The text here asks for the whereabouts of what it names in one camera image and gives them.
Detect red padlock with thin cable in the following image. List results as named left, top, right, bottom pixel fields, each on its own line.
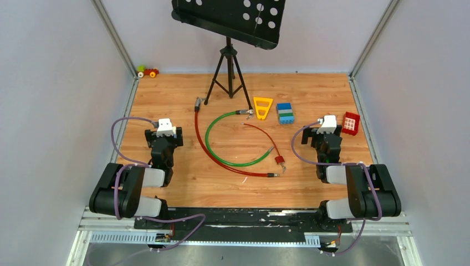
left=242, top=123, right=285, bottom=167

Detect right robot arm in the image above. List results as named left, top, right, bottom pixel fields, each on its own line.
left=301, top=126, right=402, bottom=232

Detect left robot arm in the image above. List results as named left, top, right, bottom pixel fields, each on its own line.
left=89, top=127, right=183, bottom=229

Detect red window block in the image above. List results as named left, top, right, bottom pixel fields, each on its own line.
left=341, top=112, right=361, bottom=136

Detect blue green stacked blocks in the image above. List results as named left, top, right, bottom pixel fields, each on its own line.
left=276, top=103, right=295, bottom=125

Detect toy car red green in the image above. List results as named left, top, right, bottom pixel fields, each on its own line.
left=137, top=65, right=160, bottom=78

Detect yellow triangular plastic piece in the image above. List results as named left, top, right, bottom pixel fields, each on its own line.
left=253, top=97, right=274, bottom=120

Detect black music stand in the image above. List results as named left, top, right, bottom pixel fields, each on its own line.
left=171, top=0, right=286, bottom=114

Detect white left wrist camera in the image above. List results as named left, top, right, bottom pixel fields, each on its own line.
left=156, top=118, right=176, bottom=137

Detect thick red cable lock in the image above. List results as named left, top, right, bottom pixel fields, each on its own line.
left=194, top=97, right=280, bottom=177

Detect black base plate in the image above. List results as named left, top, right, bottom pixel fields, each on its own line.
left=134, top=207, right=353, bottom=242

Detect green cable lock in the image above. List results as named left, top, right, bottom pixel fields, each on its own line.
left=205, top=110, right=274, bottom=167

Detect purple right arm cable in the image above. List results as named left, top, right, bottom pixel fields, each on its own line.
left=291, top=119, right=383, bottom=256

